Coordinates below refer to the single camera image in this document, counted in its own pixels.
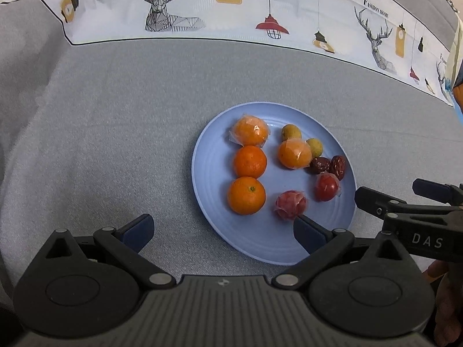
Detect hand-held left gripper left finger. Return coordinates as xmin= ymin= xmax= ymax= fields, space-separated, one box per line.
xmin=43 ymin=214 xmax=177 ymax=290

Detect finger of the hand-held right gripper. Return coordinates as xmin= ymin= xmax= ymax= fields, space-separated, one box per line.
xmin=412 ymin=178 xmax=463 ymax=207
xmin=354 ymin=187 xmax=463 ymax=222

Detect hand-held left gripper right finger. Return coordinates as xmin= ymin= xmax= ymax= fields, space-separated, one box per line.
xmin=271 ymin=214 xmax=413 ymax=290

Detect plastic red tomato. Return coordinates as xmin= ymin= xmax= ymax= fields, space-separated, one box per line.
xmin=275 ymin=190 xmax=309 ymax=222
xmin=314 ymin=172 xmax=341 ymax=202

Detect dried red date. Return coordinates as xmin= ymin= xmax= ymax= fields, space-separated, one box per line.
xmin=330 ymin=155 xmax=347 ymax=181
xmin=308 ymin=157 xmax=331 ymax=175

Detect small bare orange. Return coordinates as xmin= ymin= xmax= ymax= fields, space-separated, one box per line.
xmin=233 ymin=145 xmax=268 ymax=179
xmin=227 ymin=176 xmax=267 ymax=215

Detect small plastic orange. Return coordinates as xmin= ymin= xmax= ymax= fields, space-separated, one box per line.
xmin=277 ymin=139 xmax=313 ymax=170

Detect yellow green longan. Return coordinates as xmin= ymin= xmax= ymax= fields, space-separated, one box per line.
xmin=306 ymin=138 xmax=324 ymax=158
xmin=281 ymin=124 xmax=302 ymax=141

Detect blue round plate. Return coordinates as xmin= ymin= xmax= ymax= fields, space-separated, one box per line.
xmin=191 ymin=101 xmax=358 ymax=265

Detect large plastic orange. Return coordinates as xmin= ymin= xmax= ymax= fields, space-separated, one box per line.
xmin=229 ymin=114 xmax=271 ymax=147

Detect person's right hand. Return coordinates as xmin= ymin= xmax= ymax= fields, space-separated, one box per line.
xmin=426 ymin=259 xmax=463 ymax=347

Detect orange and blue cloth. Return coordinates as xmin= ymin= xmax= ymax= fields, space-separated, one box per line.
xmin=444 ymin=16 xmax=463 ymax=116

